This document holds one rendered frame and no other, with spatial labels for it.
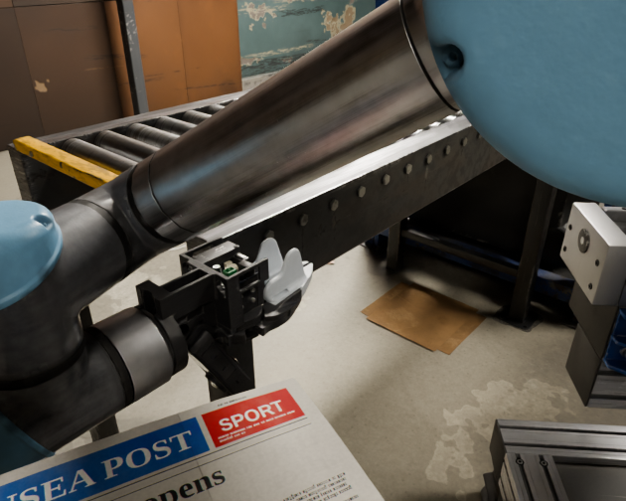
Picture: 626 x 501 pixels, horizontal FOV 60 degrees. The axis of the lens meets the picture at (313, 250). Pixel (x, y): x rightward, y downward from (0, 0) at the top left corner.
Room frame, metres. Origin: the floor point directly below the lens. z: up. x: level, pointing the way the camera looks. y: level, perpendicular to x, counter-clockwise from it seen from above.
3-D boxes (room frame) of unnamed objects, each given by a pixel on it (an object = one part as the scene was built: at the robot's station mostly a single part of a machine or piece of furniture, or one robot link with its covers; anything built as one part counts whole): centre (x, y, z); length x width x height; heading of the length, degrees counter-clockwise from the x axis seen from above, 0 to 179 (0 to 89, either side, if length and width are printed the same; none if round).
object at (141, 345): (0.37, 0.16, 0.79); 0.08 x 0.05 x 0.08; 49
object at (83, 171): (0.74, 0.33, 0.81); 0.43 x 0.03 x 0.02; 49
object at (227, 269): (0.43, 0.10, 0.79); 0.12 x 0.08 x 0.09; 139
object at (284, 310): (0.46, 0.05, 0.77); 0.09 x 0.05 x 0.02; 139
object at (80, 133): (1.40, 0.07, 0.74); 1.34 x 0.05 x 0.12; 139
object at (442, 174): (1.07, -0.31, 0.74); 1.34 x 0.05 x 0.12; 139
